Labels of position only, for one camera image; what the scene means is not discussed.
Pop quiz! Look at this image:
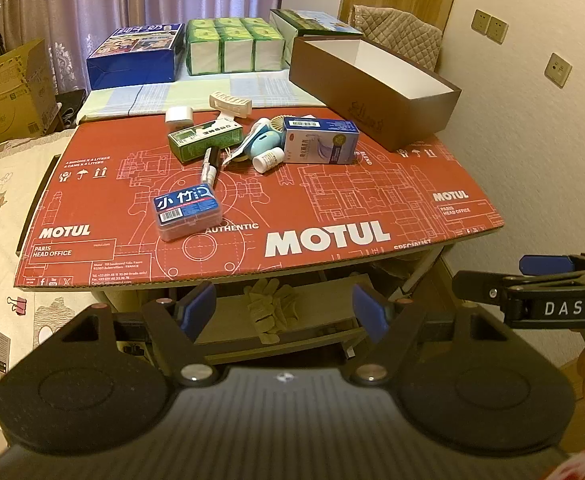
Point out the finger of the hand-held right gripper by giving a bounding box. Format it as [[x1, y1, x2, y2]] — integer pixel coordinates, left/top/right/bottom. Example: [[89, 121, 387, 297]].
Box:
[[452, 271, 585, 306], [519, 252, 585, 277]]

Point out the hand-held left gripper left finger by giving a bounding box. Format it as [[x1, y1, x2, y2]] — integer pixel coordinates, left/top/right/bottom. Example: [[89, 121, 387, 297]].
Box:
[[47, 282, 217, 387]]

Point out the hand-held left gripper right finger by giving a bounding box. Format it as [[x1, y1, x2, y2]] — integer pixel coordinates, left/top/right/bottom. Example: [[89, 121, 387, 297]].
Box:
[[351, 284, 518, 387]]

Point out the clear box with blue label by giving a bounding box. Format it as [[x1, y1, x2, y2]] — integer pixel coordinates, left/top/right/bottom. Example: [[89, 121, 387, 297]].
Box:
[[152, 185, 223, 243]]

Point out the dark spray bottle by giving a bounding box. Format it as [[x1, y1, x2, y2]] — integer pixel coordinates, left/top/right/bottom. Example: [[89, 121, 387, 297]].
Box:
[[200, 146, 219, 187]]

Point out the white pill bottle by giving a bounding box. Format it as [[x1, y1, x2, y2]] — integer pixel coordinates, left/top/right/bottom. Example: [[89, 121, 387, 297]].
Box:
[[252, 147, 286, 175]]

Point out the green spray box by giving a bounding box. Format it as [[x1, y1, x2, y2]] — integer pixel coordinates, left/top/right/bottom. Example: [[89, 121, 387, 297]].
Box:
[[167, 119, 244, 163]]

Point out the white squeeze tube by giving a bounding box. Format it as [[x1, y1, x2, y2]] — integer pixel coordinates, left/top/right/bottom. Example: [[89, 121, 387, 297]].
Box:
[[222, 119, 273, 166]]

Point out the blue white medicine box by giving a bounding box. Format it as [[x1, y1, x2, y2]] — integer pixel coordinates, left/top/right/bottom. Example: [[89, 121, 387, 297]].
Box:
[[282, 116, 361, 166]]

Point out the teal handheld mini fan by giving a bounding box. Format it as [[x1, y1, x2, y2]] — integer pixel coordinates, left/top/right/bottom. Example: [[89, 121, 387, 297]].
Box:
[[245, 116, 287, 161]]

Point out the white plug adapter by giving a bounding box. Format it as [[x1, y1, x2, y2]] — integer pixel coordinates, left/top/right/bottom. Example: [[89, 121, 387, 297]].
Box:
[[165, 106, 196, 128]]

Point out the cream plastic clip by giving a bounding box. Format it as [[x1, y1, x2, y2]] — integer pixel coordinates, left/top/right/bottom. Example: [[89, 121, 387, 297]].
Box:
[[209, 90, 254, 122]]

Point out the brown cardboard box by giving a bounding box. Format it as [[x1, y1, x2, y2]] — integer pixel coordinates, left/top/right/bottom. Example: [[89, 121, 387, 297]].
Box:
[[289, 36, 463, 153]]

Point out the wooden table shelf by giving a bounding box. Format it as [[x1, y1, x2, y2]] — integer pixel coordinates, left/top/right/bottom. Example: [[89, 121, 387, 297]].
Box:
[[107, 260, 453, 366]]

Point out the beige work glove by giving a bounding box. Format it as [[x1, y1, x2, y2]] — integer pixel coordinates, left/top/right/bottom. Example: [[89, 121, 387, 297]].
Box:
[[244, 277, 300, 346]]

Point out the red printed cardboard sheet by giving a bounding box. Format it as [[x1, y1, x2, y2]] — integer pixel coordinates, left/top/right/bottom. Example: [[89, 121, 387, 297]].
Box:
[[11, 105, 502, 291]]

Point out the pale checked cloth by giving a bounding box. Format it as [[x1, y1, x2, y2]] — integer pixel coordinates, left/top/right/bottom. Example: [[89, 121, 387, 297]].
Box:
[[75, 67, 328, 126]]

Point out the dark bag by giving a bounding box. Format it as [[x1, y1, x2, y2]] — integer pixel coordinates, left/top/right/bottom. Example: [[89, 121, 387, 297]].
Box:
[[55, 89, 89, 126]]

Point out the blue printed carton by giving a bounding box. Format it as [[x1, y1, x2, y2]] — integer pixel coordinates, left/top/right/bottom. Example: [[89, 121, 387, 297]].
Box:
[[86, 22, 186, 92]]

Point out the bundle of green tissue packs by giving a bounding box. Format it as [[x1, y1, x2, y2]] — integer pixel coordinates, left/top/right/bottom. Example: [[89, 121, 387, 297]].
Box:
[[186, 17, 287, 76]]

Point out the beige quilted cover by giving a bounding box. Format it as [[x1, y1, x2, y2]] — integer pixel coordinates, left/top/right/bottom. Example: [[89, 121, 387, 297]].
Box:
[[348, 5, 443, 73]]

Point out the open cardboard carton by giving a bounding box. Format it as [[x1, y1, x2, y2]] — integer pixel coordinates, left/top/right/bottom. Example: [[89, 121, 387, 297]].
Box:
[[0, 39, 60, 151]]

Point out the landscape print box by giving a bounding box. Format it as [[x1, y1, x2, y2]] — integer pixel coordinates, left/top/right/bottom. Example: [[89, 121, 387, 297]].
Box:
[[270, 8, 364, 67]]

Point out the beige wall socket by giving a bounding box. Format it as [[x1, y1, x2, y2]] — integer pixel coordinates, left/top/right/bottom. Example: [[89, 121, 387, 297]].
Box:
[[545, 52, 573, 87], [471, 9, 493, 36], [487, 16, 509, 44]]

